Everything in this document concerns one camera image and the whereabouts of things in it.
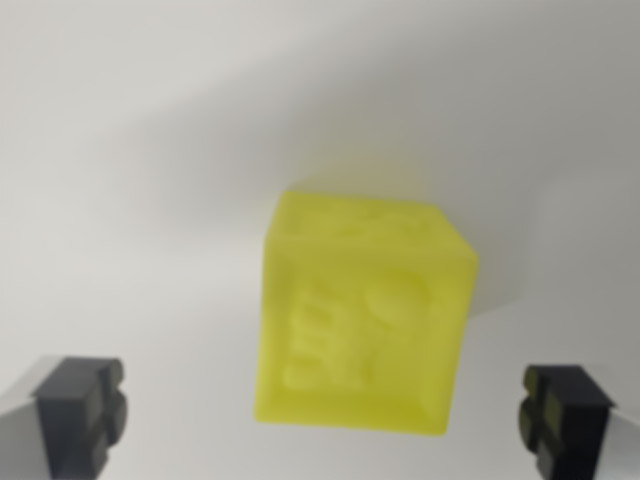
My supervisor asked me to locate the black silver gripper left finger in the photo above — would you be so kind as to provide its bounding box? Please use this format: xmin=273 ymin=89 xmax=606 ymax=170
xmin=0 ymin=354 xmax=128 ymax=480

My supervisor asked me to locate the yellow embossed cube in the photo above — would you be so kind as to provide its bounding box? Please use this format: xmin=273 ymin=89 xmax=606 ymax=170
xmin=253 ymin=189 xmax=480 ymax=439

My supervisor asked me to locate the black silver gripper right finger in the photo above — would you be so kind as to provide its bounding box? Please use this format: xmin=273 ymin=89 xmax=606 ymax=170
xmin=517 ymin=364 xmax=640 ymax=480

